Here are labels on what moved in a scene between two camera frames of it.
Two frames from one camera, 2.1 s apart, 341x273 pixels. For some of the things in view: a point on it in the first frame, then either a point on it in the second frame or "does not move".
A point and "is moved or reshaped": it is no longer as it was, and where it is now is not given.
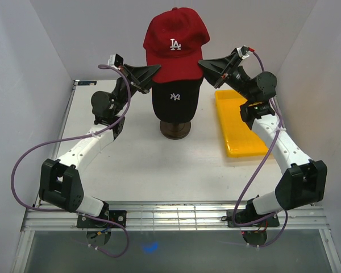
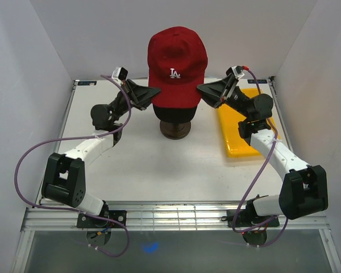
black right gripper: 218,71 → 217,92
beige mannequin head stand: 175,131 does not move
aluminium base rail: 171,216 does not move
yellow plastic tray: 241,140 does not move
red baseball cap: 174,40 is moved or reshaped
